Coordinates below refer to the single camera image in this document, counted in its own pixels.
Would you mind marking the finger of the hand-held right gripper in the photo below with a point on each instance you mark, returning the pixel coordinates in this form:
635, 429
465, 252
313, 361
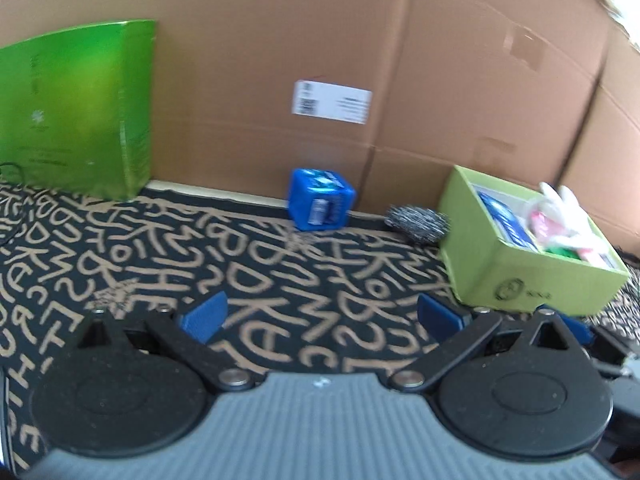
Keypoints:
575, 330

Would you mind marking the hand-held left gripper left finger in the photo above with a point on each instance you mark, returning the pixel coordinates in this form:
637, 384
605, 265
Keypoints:
205, 312

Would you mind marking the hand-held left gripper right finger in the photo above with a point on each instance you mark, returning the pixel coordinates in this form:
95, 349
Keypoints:
440, 312

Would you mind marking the light green box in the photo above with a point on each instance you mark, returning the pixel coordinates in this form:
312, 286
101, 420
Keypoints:
480, 270

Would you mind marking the green packet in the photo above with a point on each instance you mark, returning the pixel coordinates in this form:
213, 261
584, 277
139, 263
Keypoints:
560, 253

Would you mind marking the white glove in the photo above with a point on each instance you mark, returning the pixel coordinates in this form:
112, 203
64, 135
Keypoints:
570, 215

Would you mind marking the black tan letter-patterned cloth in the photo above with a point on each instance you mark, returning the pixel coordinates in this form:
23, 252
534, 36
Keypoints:
150, 240

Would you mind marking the steel wool scrubber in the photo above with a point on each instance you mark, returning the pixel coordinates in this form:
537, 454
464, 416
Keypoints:
417, 223

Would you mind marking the blue cube packet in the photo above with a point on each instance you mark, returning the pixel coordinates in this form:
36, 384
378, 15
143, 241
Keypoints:
320, 200

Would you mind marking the white shipping label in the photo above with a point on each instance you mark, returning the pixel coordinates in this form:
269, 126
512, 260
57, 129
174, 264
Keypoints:
332, 102

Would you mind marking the large dark green box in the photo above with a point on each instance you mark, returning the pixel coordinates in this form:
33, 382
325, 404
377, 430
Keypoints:
75, 110

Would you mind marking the large brown cardboard backdrop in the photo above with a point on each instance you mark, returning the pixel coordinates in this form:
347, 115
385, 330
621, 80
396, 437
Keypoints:
300, 20

